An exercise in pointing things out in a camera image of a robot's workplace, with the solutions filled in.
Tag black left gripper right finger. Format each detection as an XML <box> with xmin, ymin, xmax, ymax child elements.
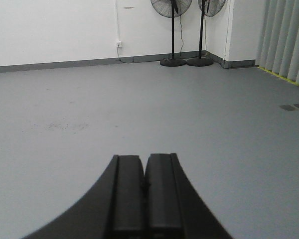
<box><xmin>146</xmin><ymin>153</ymin><xmax>231</xmax><ymax>239</ymax></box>

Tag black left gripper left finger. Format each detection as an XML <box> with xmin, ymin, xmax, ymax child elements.
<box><xmin>26</xmin><ymin>155</ymin><xmax>145</xmax><ymax>239</ymax></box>

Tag grey floor outlet covers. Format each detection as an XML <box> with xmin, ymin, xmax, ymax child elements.
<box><xmin>279</xmin><ymin>103</ymin><xmax>299</xmax><ymax>112</ymax></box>

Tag grey vertical blinds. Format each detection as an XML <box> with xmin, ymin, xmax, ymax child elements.
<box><xmin>256</xmin><ymin>0</ymin><xmax>299</xmax><ymax>86</ymax></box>

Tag black fan power cable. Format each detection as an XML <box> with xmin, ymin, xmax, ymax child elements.
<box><xmin>179</xmin><ymin>17</ymin><xmax>184</xmax><ymax>56</ymax></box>

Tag black pedestal fan left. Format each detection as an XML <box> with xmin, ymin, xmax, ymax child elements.
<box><xmin>150</xmin><ymin>0</ymin><xmax>192</xmax><ymax>67</ymax></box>

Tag black pedestal fan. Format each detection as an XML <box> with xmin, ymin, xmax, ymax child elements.
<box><xmin>187</xmin><ymin>0</ymin><xmax>226</xmax><ymax>67</ymax></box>
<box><xmin>150</xmin><ymin>0</ymin><xmax>192</xmax><ymax>67</ymax></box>

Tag black pedestal fan right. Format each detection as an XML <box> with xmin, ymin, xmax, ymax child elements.
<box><xmin>187</xmin><ymin>0</ymin><xmax>226</xmax><ymax>67</ymax></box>

